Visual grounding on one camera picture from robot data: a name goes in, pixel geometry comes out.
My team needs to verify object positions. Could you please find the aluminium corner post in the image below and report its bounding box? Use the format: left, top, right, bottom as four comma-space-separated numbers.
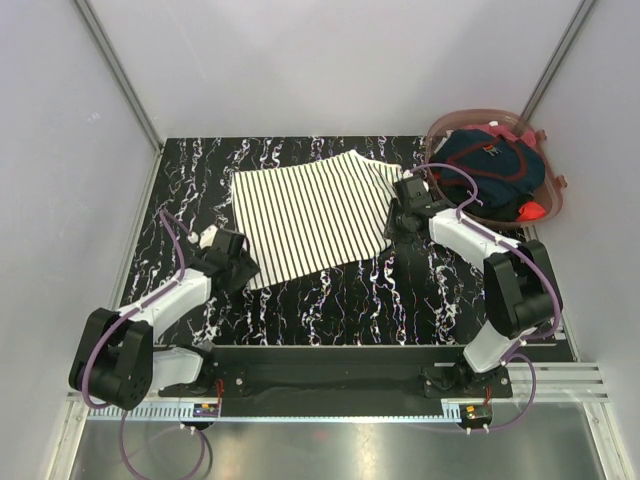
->
520, 0, 599, 121
72, 0, 164, 153

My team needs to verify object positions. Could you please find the right small circuit board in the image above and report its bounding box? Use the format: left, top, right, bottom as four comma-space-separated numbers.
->
461, 404, 493, 422

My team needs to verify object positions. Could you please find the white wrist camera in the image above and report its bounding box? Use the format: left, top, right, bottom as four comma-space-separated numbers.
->
402, 170, 430, 190
187, 225, 218, 249

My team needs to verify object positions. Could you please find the aluminium frame rail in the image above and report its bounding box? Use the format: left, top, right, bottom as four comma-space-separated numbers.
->
65, 362, 611, 404

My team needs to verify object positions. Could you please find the black white striped tank top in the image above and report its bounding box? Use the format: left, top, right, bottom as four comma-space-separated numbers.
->
232, 150, 403, 290

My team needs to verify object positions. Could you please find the left small circuit board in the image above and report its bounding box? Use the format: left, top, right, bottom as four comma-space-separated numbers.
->
193, 402, 220, 418

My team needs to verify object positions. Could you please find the brown translucent plastic basket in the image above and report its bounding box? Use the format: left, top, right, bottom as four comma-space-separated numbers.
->
425, 109, 566, 230

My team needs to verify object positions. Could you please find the right aluminium corner post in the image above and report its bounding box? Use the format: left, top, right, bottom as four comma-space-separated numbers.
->
520, 0, 599, 121

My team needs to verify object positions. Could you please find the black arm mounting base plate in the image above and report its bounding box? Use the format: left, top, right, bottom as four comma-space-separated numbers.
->
145, 346, 513, 421

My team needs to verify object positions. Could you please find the orange red garment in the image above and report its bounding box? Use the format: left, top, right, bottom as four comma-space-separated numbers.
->
517, 201, 547, 222

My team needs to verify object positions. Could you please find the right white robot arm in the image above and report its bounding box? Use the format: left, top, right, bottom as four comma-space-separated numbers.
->
385, 176, 563, 397

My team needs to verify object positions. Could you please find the navy tank top red trim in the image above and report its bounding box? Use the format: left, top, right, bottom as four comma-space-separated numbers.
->
430, 129, 546, 208

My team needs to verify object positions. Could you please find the left aluminium corner post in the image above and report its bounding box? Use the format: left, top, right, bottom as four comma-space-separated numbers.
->
72, 0, 164, 153

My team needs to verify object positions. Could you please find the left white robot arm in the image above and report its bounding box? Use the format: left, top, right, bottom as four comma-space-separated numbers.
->
68, 226, 260, 411

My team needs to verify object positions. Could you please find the small circuit board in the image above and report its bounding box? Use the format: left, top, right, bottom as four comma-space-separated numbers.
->
193, 402, 220, 418
461, 404, 493, 422

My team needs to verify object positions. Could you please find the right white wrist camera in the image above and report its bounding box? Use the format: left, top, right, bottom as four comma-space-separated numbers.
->
402, 170, 430, 190

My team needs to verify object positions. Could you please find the pink garment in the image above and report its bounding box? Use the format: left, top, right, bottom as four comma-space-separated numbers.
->
463, 121, 537, 149

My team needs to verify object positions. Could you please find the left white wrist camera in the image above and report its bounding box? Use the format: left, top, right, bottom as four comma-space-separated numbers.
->
187, 225, 218, 249

